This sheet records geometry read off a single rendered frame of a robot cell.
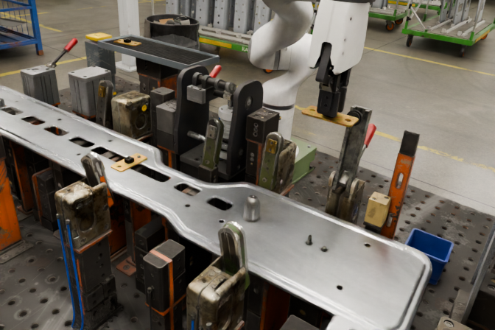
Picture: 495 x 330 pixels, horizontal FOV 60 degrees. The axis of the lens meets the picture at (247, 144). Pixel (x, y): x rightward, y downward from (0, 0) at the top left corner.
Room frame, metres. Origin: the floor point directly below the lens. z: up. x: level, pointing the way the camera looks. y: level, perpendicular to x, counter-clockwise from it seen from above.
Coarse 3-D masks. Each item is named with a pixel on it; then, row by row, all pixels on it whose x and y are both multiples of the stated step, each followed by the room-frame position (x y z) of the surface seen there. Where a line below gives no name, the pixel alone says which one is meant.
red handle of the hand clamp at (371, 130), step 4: (368, 124) 0.85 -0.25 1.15; (372, 124) 0.84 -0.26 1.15; (368, 128) 0.84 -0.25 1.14; (372, 128) 0.84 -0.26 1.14; (368, 132) 0.83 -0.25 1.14; (372, 132) 0.83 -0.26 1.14; (368, 136) 0.82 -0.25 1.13; (372, 136) 0.83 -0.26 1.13; (368, 140) 0.81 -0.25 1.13; (364, 144) 0.81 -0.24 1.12; (368, 144) 0.81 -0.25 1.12; (364, 148) 0.80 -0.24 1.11; (344, 172) 0.76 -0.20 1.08; (348, 172) 0.76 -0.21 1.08; (344, 176) 0.75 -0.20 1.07; (348, 176) 0.75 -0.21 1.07; (340, 180) 0.74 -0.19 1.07; (344, 180) 0.74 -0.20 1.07; (340, 184) 0.74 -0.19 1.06; (344, 184) 0.74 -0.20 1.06
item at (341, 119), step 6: (306, 108) 0.65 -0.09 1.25; (312, 108) 0.65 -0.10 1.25; (306, 114) 0.63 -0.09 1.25; (312, 114) 0.63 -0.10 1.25; (318, 114) 0.63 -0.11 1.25; (342, 114) 0.63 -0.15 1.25; (324, 120) 0.61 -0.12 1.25; (330, 120) 0.61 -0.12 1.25; (336, 120) 0.61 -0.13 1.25; (342, 120) 0.61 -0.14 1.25; (348, 120) 0.62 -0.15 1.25; (354, 120) 0.61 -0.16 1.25; (348, 126) 0.59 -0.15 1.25
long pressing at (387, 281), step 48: (0, 96) 1.22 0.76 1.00; (48, 144) 0.94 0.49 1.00; (96, 144) 0.95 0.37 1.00; (144, 144) 0.96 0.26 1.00; (144, 192) 0.75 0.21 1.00; (240, 192) 0.78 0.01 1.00; (192, 240) 0.62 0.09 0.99; (288, 240) 0.63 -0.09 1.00; (336, 240) 0.64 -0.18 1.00; (384, 240) 0.64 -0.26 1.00; (288, 288) 0.52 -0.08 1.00; (336, 288) 0.52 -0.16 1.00; (384, 288) 0.53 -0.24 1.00
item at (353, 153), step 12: (360, 108) 0.77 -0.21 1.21; (360, 120) 0.73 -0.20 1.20; (348, 132) 0.76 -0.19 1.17; (360, 132) 0.75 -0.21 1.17; (348, 144) 0.76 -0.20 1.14; (360, 144) 0.74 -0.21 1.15; (348, 156) 0.75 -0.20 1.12; (360, 156) 0.75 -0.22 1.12; (348, 168) 0.75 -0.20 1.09; (336, 180) 0.74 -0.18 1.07; (348, 180) 0.73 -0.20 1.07; (348, 192) 0.73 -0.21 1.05
